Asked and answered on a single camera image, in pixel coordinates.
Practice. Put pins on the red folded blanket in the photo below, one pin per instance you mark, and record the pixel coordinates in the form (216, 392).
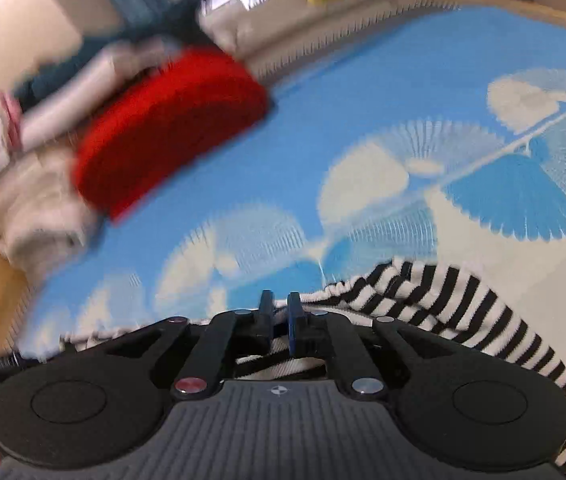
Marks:
(196, 102)

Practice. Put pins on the dark teal shark plush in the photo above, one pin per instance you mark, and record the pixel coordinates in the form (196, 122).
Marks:
(178, 23)

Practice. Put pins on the blue white fan-pattern bedsheet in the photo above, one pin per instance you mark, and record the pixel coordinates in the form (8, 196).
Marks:
(441, 138)

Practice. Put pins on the white folded pillow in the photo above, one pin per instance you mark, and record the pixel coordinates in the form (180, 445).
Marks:
(95, 83)

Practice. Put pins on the cream folded quilt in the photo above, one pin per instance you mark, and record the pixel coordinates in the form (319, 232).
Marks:
(44, 222)

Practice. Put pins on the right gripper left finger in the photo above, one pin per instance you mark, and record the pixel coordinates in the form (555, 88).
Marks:
(227, 337)

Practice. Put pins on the white plush toy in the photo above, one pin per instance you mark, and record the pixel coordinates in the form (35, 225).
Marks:
(233, 28)

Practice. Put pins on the black white striped garment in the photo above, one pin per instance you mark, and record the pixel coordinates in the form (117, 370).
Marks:
(445, 301)

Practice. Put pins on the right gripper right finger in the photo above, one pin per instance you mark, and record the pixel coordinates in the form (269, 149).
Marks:
(332, 338)

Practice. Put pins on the pink white folded cloth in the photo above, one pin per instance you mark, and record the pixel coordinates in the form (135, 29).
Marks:
(10, 119)

